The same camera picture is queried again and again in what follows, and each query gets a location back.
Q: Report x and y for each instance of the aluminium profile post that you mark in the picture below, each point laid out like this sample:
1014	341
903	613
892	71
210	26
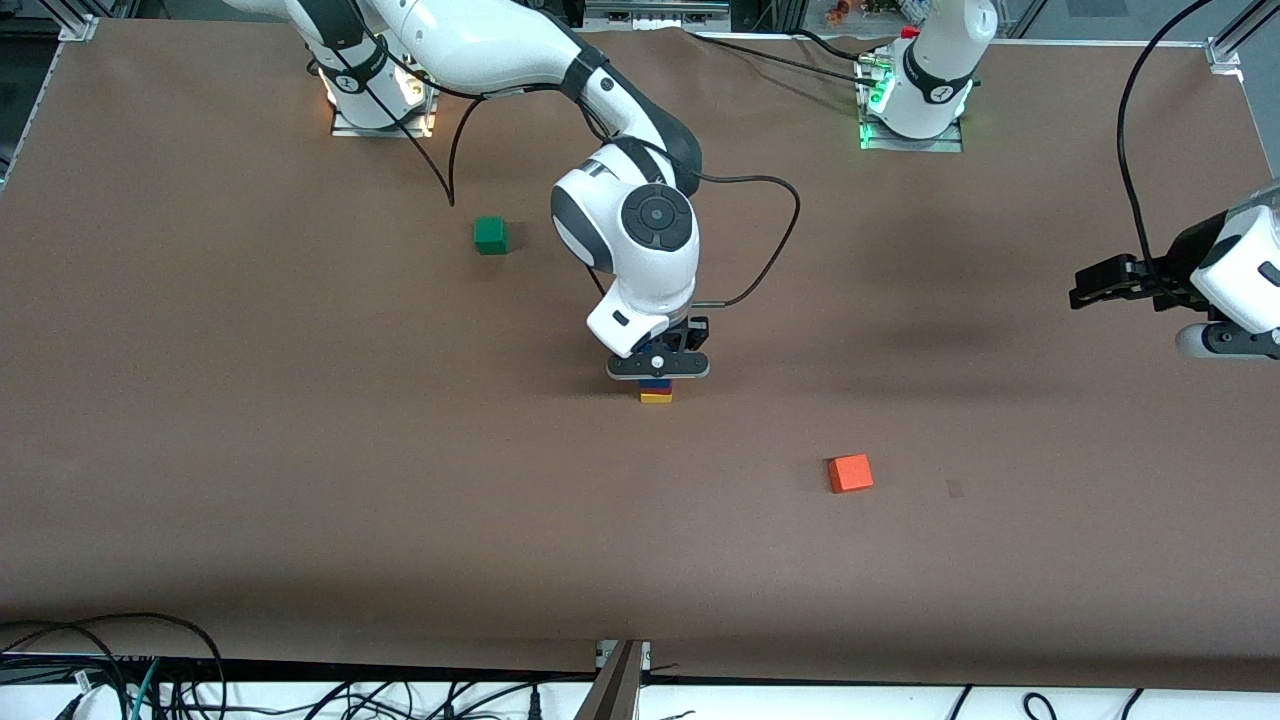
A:
615	685

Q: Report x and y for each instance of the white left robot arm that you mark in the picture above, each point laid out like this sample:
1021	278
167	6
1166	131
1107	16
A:
940	60

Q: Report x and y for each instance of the aluminium corner bracket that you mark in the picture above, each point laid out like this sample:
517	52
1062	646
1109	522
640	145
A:
1225	55
78	28

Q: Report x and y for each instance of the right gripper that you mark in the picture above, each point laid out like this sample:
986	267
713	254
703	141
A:
694	331

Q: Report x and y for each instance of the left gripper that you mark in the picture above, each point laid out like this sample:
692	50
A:
1186	256

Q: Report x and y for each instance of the orange cube block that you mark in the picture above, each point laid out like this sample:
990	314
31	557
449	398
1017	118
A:
850	473

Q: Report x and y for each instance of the paper table cover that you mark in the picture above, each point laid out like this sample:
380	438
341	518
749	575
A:
300	450

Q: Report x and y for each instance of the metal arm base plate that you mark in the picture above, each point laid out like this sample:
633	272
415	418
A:
910	143
385	122

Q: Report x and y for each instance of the green cube block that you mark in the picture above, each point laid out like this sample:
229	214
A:
489	236

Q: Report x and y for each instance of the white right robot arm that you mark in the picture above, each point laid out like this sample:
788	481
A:
640	250

